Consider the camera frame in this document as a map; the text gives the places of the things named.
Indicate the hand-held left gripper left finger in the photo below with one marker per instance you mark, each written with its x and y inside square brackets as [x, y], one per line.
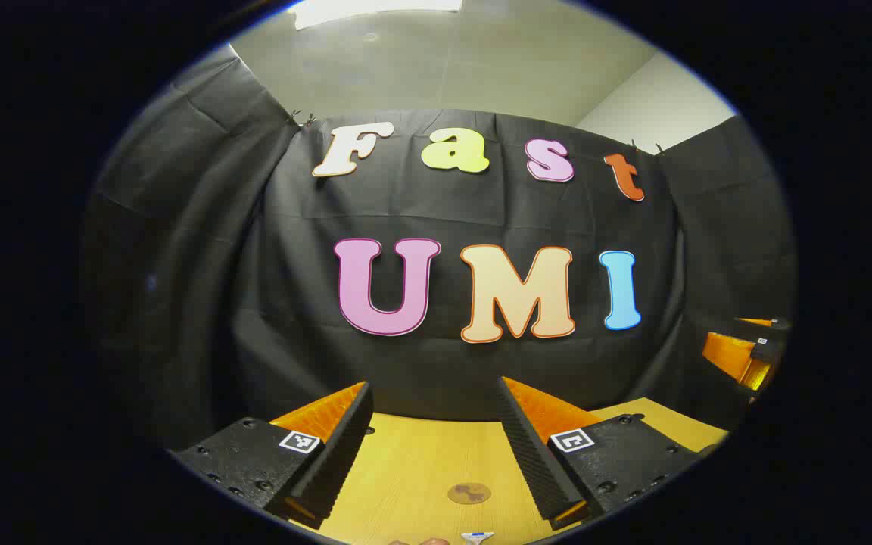
[337, 454]

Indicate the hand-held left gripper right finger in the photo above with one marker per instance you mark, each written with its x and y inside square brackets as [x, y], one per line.
[534, 454]

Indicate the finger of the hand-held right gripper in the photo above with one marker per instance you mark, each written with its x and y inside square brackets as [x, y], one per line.
[731, 356]
[765, 324]

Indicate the round cork coaster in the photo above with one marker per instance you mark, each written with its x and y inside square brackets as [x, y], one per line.
[469, 493]

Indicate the white toothpaste tube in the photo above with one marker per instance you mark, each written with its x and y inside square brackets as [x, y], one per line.
[476, 537]

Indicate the wooden desktop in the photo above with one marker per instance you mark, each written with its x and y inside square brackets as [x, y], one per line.
[421, 469]

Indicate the black backdrop cloth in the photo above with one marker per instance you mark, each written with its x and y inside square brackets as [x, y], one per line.
[292, 303]

